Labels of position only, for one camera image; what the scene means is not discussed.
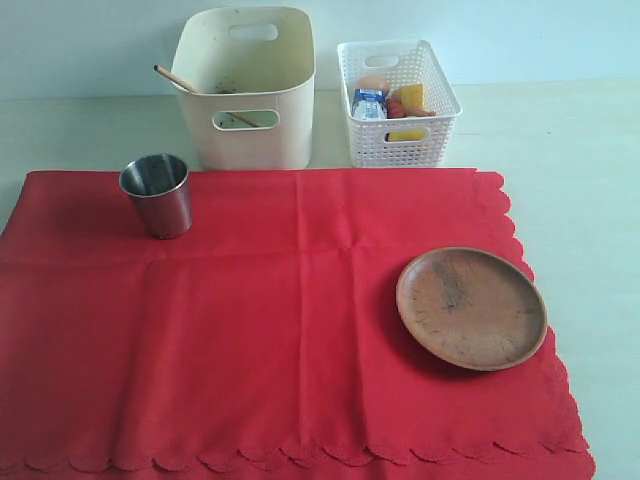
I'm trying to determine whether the yellow lemon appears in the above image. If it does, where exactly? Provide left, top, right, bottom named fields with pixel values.
left=386, top=130, right=428, bottom=142

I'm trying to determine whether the small milk carton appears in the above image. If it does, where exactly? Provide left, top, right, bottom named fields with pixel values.
left=351, top=88, right=387, bottom=121

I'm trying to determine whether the red sausage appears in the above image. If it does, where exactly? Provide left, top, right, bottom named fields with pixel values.
left=386, top=97, right=406, bottom=119

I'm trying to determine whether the brown egg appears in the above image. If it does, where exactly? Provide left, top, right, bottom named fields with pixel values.
left=355, top=75, right=390, bottom=92

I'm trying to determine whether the yellow cheese wedge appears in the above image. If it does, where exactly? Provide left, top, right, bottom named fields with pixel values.
left=392, top=84, right=425, bottom=111

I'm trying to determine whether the brown wooden plate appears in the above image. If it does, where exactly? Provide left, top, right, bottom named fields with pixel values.
left=396, top=247, right=548, bottom=372

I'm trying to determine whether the wooden chopstick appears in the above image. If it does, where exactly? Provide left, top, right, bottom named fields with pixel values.
left=153, top=64, right=259, bottom=128

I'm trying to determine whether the orange fried chicken piece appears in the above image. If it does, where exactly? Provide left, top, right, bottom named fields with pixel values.
left=406, top=107, right=437, bottom=117

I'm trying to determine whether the red tablecloth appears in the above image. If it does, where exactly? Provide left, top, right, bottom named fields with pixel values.
left=1, top=168, right=595, bottom=479

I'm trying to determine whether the white lattice plastic basket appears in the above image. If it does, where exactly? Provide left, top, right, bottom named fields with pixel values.
left=337, top=39, right=462, bottom=167

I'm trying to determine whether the stainless steel cup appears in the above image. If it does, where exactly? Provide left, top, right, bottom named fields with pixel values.
left=119, top=153, right=193, bottom=239

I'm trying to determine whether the cream plastic bin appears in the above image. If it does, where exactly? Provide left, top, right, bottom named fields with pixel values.
left=171, top=6, right=316, bottom=170

